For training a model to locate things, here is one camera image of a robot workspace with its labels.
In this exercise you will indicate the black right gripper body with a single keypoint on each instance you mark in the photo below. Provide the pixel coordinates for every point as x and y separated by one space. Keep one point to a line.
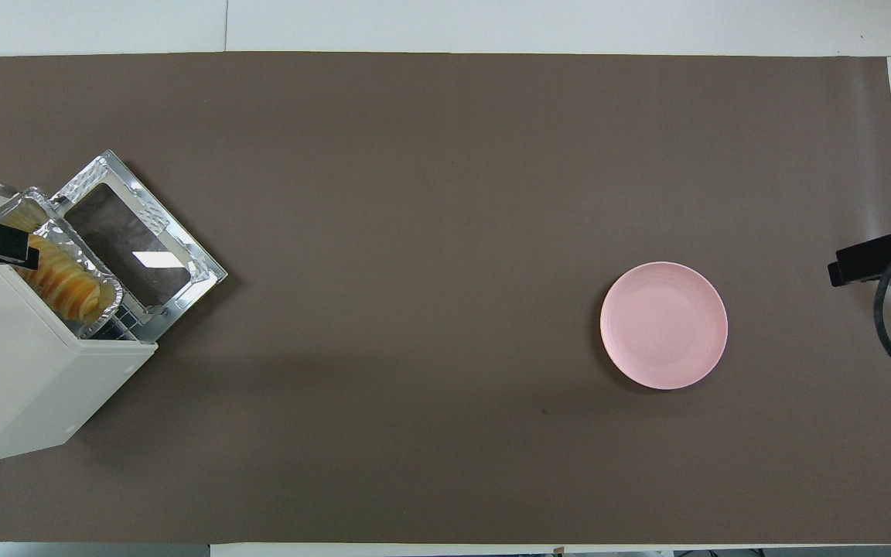
890 255

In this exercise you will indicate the yellow sliced bread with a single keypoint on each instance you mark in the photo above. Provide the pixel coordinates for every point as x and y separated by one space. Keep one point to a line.
66 288

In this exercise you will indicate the aluminium foil tray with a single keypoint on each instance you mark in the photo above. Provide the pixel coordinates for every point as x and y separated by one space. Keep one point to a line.
74 241

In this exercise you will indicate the glass oven door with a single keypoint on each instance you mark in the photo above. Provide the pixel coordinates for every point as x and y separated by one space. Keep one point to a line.
136 240

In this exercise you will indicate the metal oven rack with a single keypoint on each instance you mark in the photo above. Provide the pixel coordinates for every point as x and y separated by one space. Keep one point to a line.
117 325

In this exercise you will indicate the cream toaster oven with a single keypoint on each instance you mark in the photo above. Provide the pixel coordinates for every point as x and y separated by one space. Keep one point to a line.
20 371

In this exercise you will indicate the pink round plate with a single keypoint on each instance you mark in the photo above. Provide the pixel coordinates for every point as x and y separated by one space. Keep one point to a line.
662 325

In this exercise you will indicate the brown table mat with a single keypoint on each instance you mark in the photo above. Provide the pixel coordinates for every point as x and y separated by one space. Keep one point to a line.
430 193

